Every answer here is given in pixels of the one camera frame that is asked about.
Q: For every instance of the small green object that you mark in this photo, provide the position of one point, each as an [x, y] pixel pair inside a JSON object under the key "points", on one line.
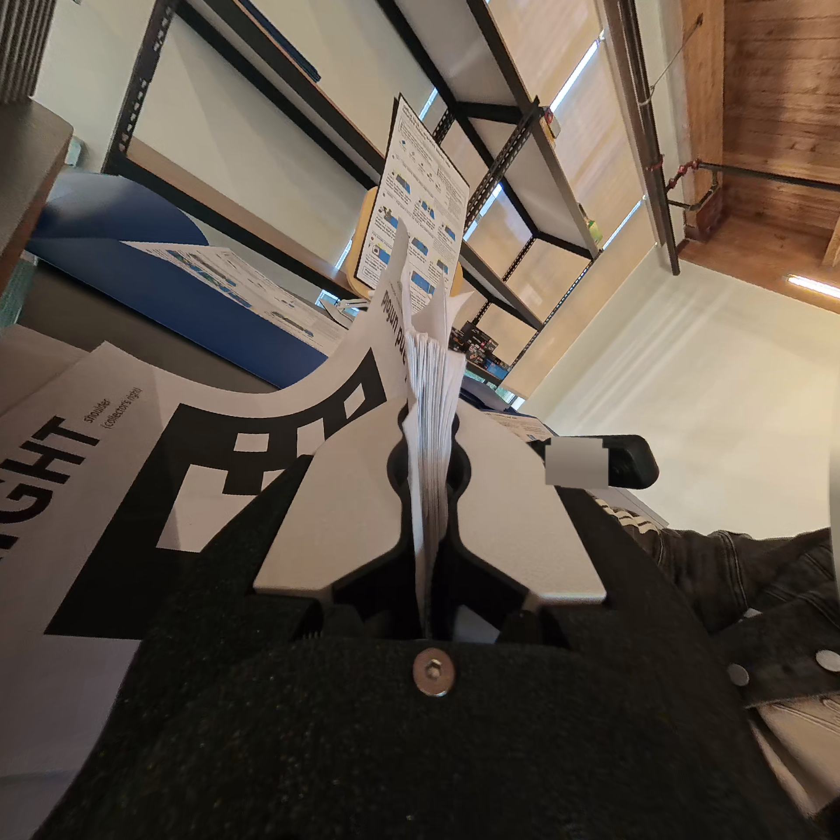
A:
{"points": [[594, 231]]}

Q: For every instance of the ceiling tube light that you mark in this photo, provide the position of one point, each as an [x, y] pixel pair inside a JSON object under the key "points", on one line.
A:
{"points": [[814, 287]]}

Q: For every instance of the black-bordered instruction sheet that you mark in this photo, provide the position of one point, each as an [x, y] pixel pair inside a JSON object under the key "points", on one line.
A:
{"points": [[420, 177]]}

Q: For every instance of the black metal shelf rack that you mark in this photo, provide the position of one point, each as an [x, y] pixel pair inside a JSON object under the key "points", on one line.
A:
{"points": [[518, 141]]}

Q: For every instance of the printed instruction sheet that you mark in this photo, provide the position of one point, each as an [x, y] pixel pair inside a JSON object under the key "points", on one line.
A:
{"points": [[223, 275], [518, 426]]}

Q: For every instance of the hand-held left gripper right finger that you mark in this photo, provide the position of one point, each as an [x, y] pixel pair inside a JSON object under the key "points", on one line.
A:
{"points": [[512, 525]]}

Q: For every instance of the black pipe with red valve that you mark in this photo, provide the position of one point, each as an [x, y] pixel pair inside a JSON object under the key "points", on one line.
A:
{"points": [[774, 176]]}

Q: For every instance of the stack of printed paper sheets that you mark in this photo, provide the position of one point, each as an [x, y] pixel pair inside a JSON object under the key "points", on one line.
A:
{"points": [[430, 426]]}

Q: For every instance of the person's dark denim jacket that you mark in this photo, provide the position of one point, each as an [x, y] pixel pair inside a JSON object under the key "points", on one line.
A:
{"points": [[754, 577]]}

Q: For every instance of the grey desk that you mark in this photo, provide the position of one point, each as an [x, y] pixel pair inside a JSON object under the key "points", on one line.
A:
{"points": [[98, 315]]}

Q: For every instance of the dark metal beam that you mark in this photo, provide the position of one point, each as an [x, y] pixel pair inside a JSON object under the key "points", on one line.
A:
{"points": [[646, 131]]}

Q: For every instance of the yellow wooden stand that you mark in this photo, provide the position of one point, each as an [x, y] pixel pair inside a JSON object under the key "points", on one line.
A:
{"points": [[366, 216]]}

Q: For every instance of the marker-printed paper sheet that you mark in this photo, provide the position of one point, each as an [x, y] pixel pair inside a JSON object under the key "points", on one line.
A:
{"points": [[131, 590]]}

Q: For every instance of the dark printed boxes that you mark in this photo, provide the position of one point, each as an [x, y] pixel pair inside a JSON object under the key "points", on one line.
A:
{"points": [[479, 341]]}

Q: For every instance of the dark wooden tabletop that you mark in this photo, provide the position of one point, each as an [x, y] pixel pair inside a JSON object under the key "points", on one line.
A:
{"points": [[26, 151]]}

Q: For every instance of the blue cardboard box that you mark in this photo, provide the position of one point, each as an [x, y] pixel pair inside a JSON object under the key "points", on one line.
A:
{"points": [[197, 321]]}

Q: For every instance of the black rounded bar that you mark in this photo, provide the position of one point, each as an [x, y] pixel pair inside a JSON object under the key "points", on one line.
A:
{"points": [[633, 459]]}

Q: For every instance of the grey ribbed panel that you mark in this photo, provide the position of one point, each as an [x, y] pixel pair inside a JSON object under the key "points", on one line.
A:
{"points": [[26, 46]]}

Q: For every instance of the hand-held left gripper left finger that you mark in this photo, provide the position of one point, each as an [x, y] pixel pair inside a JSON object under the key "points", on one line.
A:
{"points": [[341, 512]]}

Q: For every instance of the beige roller blinds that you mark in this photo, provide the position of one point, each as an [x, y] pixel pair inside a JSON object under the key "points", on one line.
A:
{"points": [[590, 131]]}

